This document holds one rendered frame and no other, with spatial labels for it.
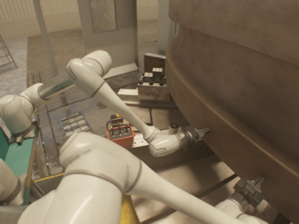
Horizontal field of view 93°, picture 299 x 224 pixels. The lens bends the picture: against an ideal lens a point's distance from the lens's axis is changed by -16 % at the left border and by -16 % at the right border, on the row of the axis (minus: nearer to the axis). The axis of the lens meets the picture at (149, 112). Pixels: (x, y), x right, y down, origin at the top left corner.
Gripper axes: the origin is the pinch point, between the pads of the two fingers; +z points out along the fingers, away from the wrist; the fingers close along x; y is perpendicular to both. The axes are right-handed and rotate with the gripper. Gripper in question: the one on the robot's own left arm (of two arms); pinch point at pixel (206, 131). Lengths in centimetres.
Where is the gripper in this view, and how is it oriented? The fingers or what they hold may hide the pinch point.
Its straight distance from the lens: 108.3
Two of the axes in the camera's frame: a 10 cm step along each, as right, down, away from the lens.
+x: -3.9, -5.5, 7.4
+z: 9.2, -2.3, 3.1
